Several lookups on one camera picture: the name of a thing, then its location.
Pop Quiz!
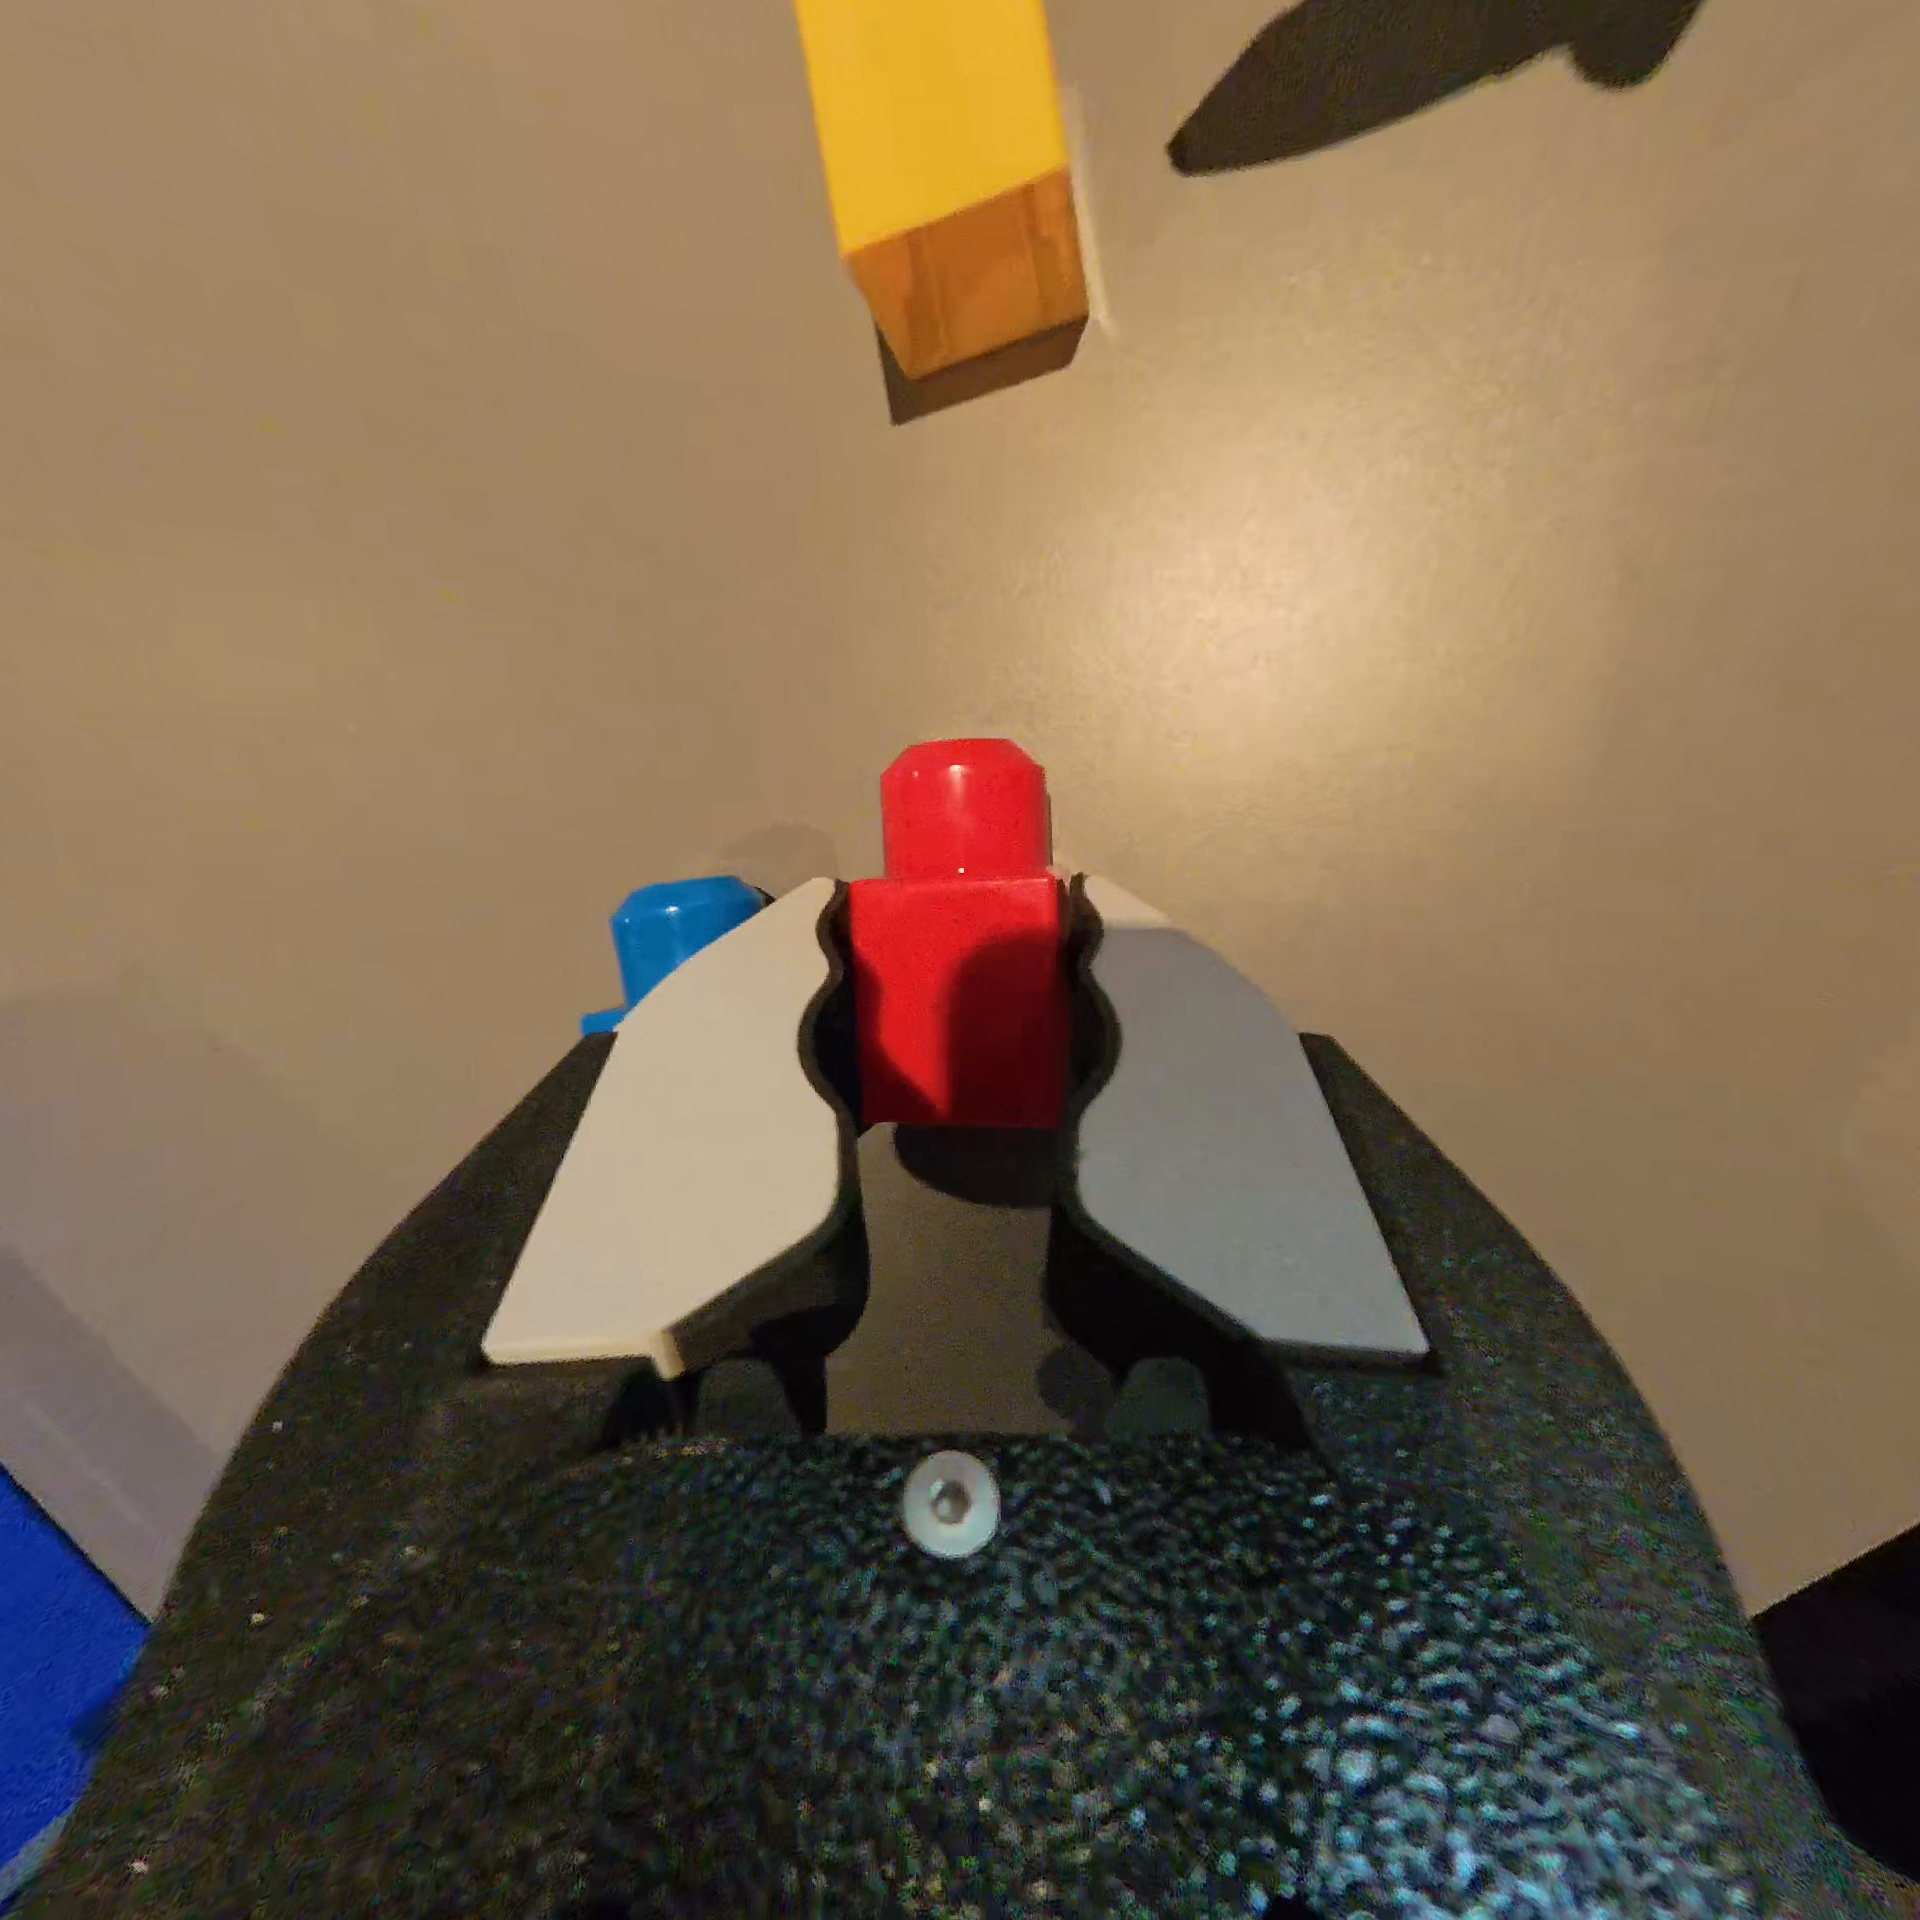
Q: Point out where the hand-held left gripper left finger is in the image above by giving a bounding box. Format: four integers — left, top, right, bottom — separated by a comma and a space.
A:
481, 874, 876, 1382

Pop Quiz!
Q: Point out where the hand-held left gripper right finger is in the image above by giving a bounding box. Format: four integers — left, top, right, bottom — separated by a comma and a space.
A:
1048, 872, 1433, 1369

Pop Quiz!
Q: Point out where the blue mega block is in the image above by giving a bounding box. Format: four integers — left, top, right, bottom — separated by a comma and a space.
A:
584, 874, 776, 1041

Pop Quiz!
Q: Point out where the red mega block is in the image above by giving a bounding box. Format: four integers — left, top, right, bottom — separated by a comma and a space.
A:
844, 738, 1081, 1130

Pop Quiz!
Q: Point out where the blue plastic bin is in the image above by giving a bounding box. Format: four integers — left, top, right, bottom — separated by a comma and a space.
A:
0, 1462, 154, 1788

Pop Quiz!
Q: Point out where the yellow mega block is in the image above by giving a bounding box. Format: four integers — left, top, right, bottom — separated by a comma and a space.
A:
792, 0, 1089, 378

